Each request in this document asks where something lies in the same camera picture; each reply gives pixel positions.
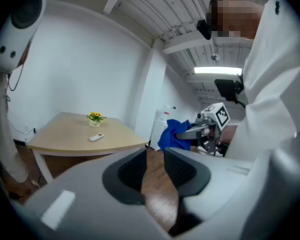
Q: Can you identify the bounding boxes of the person's right forearm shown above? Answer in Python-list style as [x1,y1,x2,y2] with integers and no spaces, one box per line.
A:
[218,126,240,146]

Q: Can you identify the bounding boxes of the white remote control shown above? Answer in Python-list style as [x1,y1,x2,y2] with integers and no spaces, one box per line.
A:
[89,133,105,142]

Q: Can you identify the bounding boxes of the ceiling light bar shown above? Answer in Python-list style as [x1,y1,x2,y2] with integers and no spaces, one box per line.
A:
[193,66,243,75]

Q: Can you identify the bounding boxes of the white floor-standing appliance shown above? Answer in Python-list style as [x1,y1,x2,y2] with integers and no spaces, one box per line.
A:
[149,105,171,151]

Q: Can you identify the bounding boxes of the black head camera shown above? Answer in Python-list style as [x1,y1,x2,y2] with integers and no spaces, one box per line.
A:
[196,18,213,41]

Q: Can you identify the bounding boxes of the person's white shirt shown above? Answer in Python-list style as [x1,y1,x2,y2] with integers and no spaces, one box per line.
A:
[224,0,300,165]

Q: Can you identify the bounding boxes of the black chest-mounted box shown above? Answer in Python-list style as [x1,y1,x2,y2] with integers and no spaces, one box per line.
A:
[214,78,246,103]

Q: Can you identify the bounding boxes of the white table leg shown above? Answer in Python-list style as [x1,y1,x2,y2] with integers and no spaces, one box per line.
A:
[32,150,55,185]

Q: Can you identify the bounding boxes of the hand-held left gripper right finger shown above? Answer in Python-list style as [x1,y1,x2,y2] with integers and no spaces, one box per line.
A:
[164,147,256,240]

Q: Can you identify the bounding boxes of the black wall power cable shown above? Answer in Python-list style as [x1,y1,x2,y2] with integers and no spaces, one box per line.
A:
[8,118,38,136]

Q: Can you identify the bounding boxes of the person's head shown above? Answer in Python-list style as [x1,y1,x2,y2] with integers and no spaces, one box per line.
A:
[205,0,265,40]

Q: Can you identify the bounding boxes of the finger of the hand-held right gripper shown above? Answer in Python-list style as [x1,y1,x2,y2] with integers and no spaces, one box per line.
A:
[176,126,217,141]

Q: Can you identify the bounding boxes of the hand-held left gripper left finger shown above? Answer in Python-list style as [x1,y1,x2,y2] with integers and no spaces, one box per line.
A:
[17,147,173,240]

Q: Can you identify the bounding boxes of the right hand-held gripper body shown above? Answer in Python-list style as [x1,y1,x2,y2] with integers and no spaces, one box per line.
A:
[194,102,231,157]

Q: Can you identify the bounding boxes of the blue cloth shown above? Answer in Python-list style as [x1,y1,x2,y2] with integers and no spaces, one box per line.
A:
[157,118,192,154]

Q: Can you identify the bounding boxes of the potted yellow sunflowers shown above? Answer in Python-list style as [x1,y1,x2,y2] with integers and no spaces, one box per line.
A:
[86,111,107,128]

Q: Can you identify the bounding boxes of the white rounded device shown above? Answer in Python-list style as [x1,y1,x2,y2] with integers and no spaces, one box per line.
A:
[0,0,47,73]

